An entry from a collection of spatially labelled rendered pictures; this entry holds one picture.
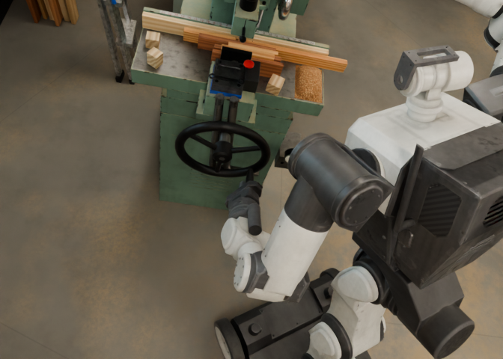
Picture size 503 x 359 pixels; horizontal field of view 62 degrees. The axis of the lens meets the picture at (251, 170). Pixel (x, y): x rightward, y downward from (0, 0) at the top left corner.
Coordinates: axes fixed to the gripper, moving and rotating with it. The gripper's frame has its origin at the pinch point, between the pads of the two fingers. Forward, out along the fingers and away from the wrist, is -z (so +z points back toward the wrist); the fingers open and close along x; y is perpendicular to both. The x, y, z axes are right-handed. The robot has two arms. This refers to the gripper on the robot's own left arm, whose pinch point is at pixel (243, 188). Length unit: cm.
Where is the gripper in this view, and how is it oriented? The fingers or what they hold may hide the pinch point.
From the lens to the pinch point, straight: 130.6
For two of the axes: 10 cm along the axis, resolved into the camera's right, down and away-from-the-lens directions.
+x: 7.7, -5.6, -3.0
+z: 0.3, 5.1, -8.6
